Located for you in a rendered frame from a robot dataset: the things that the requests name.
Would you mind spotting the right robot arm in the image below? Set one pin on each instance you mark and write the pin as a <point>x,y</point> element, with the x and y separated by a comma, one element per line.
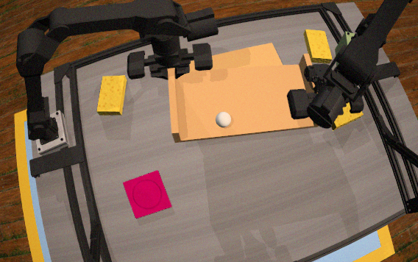
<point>356,62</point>

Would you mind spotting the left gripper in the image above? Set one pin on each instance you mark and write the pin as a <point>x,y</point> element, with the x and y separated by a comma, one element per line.
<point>201,55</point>

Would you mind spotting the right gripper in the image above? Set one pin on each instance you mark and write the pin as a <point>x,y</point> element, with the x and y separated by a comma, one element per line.
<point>299,100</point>

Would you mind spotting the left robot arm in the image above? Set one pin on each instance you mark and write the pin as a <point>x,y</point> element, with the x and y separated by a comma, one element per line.
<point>154,19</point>

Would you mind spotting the tan low table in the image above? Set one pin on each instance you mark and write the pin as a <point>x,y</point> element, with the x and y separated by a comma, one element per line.
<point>262,55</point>

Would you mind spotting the white ball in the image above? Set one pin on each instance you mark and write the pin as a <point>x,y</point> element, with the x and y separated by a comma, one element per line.
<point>223,119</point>

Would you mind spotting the yellow sponge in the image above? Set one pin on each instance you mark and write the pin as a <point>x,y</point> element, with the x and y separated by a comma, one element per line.
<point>317,46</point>
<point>111,96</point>
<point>346,118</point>

